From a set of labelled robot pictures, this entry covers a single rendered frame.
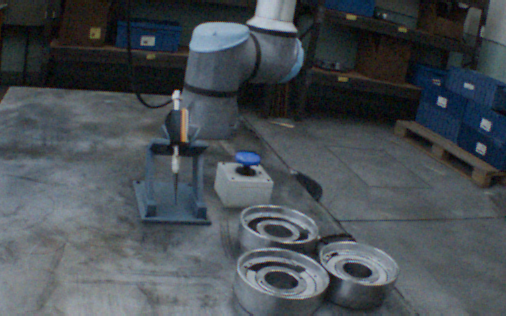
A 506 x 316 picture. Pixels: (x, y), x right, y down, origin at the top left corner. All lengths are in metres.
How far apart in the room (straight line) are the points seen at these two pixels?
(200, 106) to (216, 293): 0.56
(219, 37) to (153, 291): 0.61
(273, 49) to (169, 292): 0.69
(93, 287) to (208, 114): 0.59
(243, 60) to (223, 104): 0.10
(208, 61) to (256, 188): 0.35
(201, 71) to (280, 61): 0.18
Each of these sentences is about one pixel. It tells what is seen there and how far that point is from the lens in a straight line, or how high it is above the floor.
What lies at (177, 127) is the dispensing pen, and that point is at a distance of 0.75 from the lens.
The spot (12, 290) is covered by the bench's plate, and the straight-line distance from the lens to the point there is 0.58.
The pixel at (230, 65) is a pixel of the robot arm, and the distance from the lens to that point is 1.08.
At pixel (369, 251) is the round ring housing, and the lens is 0.70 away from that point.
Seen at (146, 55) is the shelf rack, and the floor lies 0.43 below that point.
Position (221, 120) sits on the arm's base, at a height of 0.84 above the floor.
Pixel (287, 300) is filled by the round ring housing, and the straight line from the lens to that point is 0.55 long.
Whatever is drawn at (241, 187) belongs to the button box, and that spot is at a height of 0.83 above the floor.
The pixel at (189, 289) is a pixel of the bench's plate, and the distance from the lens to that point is 0.60.
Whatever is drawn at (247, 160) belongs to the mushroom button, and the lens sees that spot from 0.80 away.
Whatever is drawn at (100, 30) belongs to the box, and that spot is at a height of 0.59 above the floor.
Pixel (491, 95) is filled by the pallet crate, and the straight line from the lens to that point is 4.34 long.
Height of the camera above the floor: 1.14
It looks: 19 degrees down
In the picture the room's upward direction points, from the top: 11 degrees clockwise
